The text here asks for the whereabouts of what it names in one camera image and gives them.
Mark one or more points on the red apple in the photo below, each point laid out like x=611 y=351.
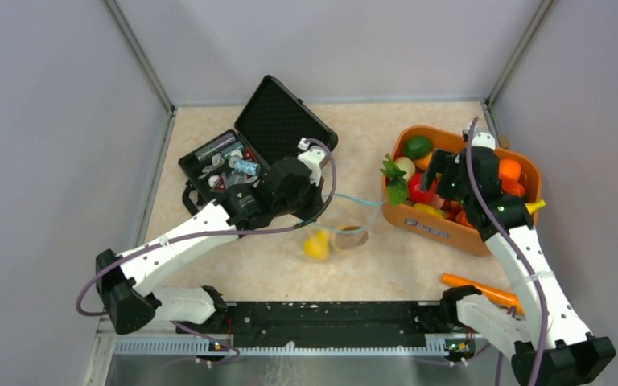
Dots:
x=417 y=194

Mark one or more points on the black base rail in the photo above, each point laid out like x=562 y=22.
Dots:
x=414 y=328

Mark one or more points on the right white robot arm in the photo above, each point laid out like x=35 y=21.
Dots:
x=551 y=344

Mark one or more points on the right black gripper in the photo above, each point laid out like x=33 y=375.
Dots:
x=443 y=162

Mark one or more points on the orange plastic basket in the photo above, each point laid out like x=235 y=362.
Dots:
x=445 y=231

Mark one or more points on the brown potato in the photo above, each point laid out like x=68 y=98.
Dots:
x=349 y=237

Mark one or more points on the clear zip top bag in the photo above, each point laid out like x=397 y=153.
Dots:
x=344 y=210

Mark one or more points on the yellow banana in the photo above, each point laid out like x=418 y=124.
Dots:
x=535 y=206

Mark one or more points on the yellow lemon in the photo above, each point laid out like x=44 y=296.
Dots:
x=427 y=208

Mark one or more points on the orange carrot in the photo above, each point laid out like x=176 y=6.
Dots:
x=497 y=296

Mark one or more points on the green lime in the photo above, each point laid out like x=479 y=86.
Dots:
x=417 y=147

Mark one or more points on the orange mango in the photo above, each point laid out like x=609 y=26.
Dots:
x=424 y=162

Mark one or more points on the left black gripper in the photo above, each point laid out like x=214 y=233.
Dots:
x=316 y=203

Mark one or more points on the yellow orange peach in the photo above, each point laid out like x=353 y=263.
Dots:
x=317 y=245

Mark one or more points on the orange tangerine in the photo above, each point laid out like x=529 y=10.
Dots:
x=510 y=169

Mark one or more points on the black poker chip case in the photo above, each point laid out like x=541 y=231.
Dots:
x=269 y=127

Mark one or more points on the white radish with leaves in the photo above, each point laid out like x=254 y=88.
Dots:
x=397 y=173

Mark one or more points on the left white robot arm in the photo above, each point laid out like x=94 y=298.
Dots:
x=130 y=283

